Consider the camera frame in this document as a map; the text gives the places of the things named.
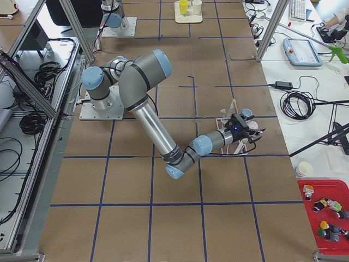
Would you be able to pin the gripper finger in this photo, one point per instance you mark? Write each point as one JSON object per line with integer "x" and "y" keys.
{"x": 255, "y": 134}
{"x": 248, "y": 118}

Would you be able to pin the seated person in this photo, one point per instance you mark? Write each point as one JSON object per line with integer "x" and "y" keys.
{"x": 337, "y": 19}

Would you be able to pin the aluminium frame post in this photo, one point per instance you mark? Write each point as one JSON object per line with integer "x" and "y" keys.
{"x": 270, "y": 30}

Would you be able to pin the blue teach pendant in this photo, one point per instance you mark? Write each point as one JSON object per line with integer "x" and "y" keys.
{"x": 301, "y": 53}

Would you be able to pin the red plastic tray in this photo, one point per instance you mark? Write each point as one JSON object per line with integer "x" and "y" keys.
{"x": 326, "y": 203}

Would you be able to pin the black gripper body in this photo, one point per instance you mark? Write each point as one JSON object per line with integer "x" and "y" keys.
{"x": 239, "y": 135}

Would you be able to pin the light blue plastic cup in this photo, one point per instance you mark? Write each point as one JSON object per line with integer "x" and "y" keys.
{"x": 247, "y": 112}

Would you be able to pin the black power adapter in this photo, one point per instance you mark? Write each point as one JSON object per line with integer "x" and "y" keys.
{"x": 281, "y": 85}

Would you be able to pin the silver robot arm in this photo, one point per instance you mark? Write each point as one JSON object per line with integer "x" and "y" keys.
{"x": 134, "y": 79}
{"x": 113, "y": 13}

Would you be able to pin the white wire cup rack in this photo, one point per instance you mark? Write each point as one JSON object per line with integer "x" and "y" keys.
{"x": 240, "y": 147}

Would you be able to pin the white paper cup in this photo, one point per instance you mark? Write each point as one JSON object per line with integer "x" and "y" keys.
{"x": 303, "y": 169}

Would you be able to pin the long metal rod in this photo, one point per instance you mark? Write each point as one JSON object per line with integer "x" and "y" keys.
{"x": 304, "y": 35}

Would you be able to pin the beige serving tray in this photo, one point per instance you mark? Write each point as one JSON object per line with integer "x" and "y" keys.
{"x": 190, "y": 17}

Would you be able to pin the yellow plastic cup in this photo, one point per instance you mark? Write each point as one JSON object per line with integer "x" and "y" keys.
{"x": 183, "y": 7}

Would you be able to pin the cream white plastic cup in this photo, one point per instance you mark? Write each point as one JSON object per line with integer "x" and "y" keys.
{"x": 196, "y": 7}

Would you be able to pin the pink plastic cup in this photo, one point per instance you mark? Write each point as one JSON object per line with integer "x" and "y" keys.
{"x": 253, "y": 126}

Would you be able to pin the white keyboard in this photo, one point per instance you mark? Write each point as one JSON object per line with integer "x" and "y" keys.
{"x": 297, "y": 10}

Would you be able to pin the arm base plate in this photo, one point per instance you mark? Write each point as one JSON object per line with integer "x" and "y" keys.
{"x": 111, "y": 108}
{"x": 129, "y": 32}

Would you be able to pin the black tripod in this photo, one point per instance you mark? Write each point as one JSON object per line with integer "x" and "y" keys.
{"x": 337, "y": 137}

